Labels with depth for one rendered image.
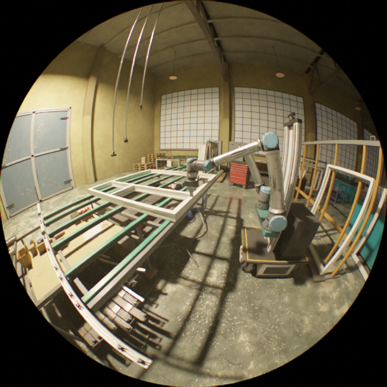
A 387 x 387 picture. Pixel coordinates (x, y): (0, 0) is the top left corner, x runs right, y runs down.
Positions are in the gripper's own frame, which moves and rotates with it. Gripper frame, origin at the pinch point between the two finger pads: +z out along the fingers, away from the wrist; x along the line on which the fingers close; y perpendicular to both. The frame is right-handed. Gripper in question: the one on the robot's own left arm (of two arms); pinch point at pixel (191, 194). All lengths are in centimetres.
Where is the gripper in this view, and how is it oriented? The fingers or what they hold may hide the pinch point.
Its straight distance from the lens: 121.4
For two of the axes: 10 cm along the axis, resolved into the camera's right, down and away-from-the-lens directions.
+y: -3.6, 3.2, -8.8
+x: 9.3, 1.4, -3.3
